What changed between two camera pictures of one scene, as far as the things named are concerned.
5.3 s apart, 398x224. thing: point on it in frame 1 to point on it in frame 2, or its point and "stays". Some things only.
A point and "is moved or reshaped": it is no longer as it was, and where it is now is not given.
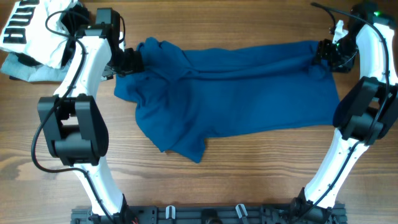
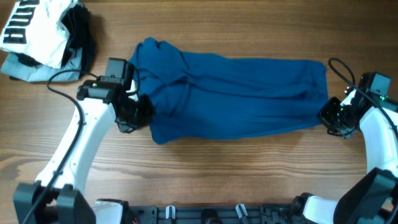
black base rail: [295, 214] stays
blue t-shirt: [185, 96] is moved or reshaped
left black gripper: [134, 63] to [149, 112]
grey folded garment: [13, 65] stays
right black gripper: [324, 51] to [328, 113]
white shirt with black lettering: [32, 26] stays
